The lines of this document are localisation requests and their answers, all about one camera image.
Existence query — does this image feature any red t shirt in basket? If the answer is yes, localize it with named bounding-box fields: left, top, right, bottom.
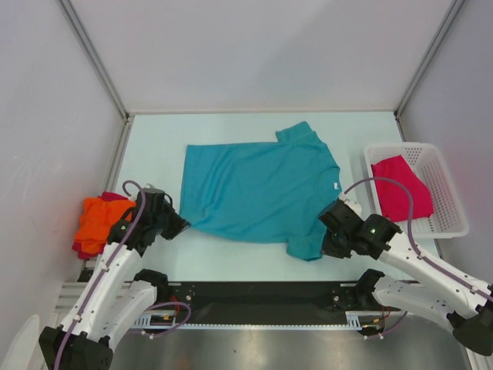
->
left=371, top=155, right=434, bottom=223

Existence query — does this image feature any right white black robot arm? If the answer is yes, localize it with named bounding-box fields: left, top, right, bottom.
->
left=319, top=199, right=492, bottom=356

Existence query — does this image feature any orange t shirt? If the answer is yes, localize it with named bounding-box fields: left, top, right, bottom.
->
left=73, top=196, right=136, bottom=255

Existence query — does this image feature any teal t shirt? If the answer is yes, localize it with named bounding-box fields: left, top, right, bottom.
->
left=179, top=122, right=342, bottom=261

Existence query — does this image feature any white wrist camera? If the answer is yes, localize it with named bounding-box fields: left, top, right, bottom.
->
left=142, top=183, right=163, bottom=193
left=338, top=193, right=362, bottom=217

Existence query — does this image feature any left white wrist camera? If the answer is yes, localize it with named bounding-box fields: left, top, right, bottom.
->
left=142, top=183, right=163, bottom=193

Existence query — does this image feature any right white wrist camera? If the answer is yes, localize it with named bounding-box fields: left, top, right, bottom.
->
left=338, top=193, right=362, bottom=217

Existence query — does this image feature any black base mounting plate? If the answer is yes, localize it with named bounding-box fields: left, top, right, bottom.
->
left=156, top=281, right=383, bottom=326

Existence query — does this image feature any white plastic mesh basket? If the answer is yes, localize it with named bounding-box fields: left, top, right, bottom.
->
left=364, top=142, right=469, bottom=239

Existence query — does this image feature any aluminium frame rail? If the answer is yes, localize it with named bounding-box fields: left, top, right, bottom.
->
left=54, top=281, right=130, bottom=314

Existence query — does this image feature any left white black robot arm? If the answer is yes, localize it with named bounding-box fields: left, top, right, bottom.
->
left=39, top=187, right=192, bottom=369

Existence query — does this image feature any magenta t shirt on table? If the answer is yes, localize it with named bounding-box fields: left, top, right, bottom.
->
left=71, top=190, right=130, bottom=261

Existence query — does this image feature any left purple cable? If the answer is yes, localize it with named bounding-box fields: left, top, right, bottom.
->
left=51, top=179, right=193, bottom=370

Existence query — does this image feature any white slotted cable duct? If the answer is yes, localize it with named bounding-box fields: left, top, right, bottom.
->
left=130, top=312, right=386, bottom=331

